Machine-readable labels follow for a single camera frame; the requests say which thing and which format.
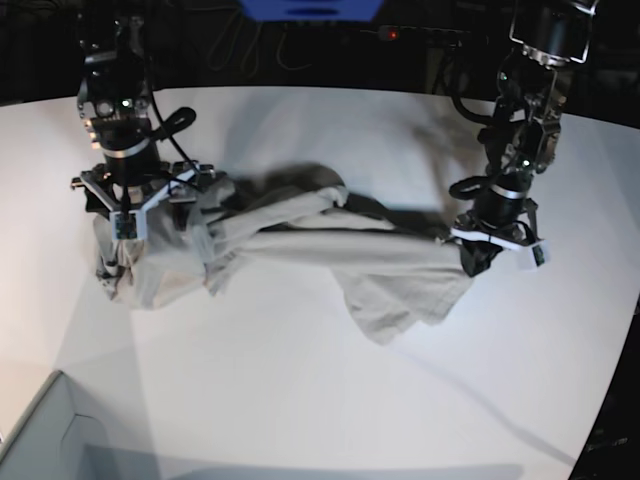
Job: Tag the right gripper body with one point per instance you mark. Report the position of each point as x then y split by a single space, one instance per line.
176 184

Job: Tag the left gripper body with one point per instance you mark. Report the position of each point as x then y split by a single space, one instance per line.
514 235

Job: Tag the light grey t-shirt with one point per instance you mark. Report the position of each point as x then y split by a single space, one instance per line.
392 275

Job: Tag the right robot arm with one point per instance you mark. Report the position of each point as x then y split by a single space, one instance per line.
114 102

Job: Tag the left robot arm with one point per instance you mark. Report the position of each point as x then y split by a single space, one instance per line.
551 38

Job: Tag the blue box at top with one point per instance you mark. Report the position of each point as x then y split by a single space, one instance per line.
311 10

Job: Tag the black power strip red light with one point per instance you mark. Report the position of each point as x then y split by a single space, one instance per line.
434 37

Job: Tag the grey bin at corner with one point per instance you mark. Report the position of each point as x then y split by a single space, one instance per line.
66 432

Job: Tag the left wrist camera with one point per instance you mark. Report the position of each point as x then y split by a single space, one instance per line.
532 257

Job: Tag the thin looped cable background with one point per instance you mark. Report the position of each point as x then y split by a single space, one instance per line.
231 43

